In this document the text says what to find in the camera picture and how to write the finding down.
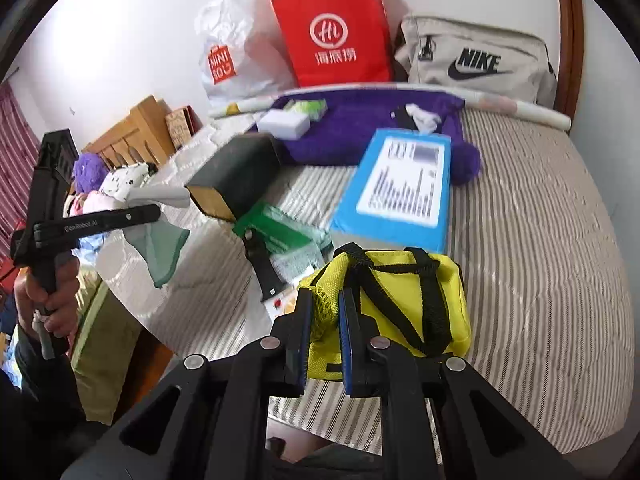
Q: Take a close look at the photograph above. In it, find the yellow mesh bag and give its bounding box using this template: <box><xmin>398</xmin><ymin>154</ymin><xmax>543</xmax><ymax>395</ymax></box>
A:
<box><xmin>297</xmin><ymin>242</ymin><xmax>473</xmax><ymax>381</ymax></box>

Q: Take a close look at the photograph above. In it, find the purple towel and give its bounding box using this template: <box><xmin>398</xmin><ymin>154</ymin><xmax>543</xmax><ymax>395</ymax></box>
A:
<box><xmin>247</xmin><ymin>87</ymin><xmax>482</xmax><ymax>181</ymax></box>

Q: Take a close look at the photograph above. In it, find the grey waist bag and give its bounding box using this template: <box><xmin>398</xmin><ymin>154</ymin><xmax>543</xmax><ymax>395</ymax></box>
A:
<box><xmin>394</xmin><ymin>14</ymin><xmax>558</xmax><ymax>111</ymax></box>

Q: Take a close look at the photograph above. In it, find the white rolled paper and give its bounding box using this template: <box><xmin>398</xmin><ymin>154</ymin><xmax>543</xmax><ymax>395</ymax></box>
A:
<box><xmin>207</xmin><ymin>82</ymin><xmax>573</xmax><ymax>133</ymax></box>

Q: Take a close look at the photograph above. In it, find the black tool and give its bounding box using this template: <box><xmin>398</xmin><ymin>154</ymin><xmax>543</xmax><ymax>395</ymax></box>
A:
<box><xmin>244</xmin><ymin>229</ymin><xmax>292</xmax><ymax>304</ymax></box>

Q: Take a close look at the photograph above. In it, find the white sock with green toe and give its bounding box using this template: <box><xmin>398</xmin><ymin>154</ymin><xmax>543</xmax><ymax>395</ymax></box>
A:
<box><xmin>120</xmin><ymin>182</ymin><xmax>192</xmax><ymax>290</ymax></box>

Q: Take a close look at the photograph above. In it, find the person's left hand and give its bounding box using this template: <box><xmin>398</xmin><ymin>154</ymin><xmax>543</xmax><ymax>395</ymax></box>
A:
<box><xmin>14</xmin><ymin>259</ymin><xmax>82</xmax><ymax>341</ymax></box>

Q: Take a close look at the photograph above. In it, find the blue tissue pack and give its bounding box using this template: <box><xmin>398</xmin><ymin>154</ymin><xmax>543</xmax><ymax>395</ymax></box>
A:
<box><xmin>330</xmin><ymin>127</ymin><xmax>453</xmax><ymax>256</ymax></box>

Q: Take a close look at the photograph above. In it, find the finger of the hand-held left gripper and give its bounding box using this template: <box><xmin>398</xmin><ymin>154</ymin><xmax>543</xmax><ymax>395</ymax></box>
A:
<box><xmin>107</xmin><ymin>203</ymin><xmax>162</xmax><ymax>227</ymax></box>

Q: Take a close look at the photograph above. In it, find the dark tea tin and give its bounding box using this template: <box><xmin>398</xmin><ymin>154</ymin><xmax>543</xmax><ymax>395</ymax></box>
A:
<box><xmin>185</xmin><ymin>134</ymin><xmax>283</xmax><ymax>223</ymax></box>

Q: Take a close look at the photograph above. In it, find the red striped curtain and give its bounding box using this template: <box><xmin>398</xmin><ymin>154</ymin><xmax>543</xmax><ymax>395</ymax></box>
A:
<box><xmin>0</xmin><ymin>82</ymin><xmax>41</xmax><ymax>241</ymax></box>

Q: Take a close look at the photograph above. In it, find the colourful printed quilt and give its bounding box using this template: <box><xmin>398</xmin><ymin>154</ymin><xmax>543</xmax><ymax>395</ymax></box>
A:
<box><xmin>65</xmin><ymin>190</ymin><xmax>116</xmax><ymax>261</ymax></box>

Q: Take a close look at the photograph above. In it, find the small printed snack packet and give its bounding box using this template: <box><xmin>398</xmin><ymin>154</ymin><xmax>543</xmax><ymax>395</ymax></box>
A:
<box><xmin>270</xmin><ymin>295</ymin><xmax>301</xmax><ymax>318</ymax></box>

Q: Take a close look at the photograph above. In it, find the white plastic shopping bag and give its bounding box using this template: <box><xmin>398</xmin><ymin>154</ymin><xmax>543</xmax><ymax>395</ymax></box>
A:
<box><xmin>194</xmin><ymin>0</ymin><xmax>296</xmax><ymax>106</ymax></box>

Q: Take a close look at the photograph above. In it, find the dark green packet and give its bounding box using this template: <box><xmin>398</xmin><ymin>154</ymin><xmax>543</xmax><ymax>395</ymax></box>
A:
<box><xmin>232</xmin><ymin>201</ymin><xmax>335</xmax><ymax>286</ymax></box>

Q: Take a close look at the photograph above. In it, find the purple plush toy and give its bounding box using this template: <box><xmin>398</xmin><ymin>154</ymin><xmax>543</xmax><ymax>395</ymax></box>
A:
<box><xmin>72</xmin><ymin>152</ymin><xmax>108</xmax><ymax>193</ymax></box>

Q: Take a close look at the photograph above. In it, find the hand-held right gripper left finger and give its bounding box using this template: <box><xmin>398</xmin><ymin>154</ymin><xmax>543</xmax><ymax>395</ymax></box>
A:
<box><xmin>60</xmin><ymin>287</ymin><xmax>321</xmax><ymax>480</ymax></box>

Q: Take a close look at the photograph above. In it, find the person's left forearm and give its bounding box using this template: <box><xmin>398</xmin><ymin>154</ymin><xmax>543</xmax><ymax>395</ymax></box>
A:
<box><xmin>0</xmin><ymin>330</ymin><xmax>101</xmax><ymax>461</ymax></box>

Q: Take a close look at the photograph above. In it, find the red paper bag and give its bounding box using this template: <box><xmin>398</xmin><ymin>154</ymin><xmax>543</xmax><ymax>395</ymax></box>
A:
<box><xmin>271</xmin><ymin>0</ymin><xmax>396</xmax><ymax>88</ymax></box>

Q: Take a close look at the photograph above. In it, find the white flowered pillow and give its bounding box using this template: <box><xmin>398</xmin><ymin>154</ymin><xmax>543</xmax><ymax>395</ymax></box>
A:
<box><xmin>100</xmin><ymin>162</ymin><xmax>151</xmax><ymax>198</ymax></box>

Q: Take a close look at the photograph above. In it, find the wooden headboard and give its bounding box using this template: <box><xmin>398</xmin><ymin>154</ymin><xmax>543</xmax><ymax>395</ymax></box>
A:
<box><xmin>92</xmin><ymin>95</ymin><xmax>176</xmax><ymax>171</ymax></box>

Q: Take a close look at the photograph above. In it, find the wooden table frame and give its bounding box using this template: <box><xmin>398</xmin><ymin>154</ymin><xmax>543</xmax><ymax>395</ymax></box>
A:
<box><xmin>117</xmin><ymin>330</ymin><xmax>176</xmax><ymax>411</ymax></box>

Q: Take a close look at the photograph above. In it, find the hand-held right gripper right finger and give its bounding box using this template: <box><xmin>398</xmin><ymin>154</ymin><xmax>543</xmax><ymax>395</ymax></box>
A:
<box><xmin>337</xmin><ymin>287</ymin><xmax>571</xmax><ymax>480</ymax></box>

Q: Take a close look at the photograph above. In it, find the light green blanket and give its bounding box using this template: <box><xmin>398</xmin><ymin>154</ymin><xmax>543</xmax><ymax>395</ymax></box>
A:
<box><xmin>70</xmin><ymin>280</ymin><xmax>146</xmax><ymax>421</ymax></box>

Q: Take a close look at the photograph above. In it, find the wooden door frame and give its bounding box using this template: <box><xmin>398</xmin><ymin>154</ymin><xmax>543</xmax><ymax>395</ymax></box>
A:
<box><xmin>552</xmin><ymin>0</ymin><xmax>586</xmax><ymax>116</ymax></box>

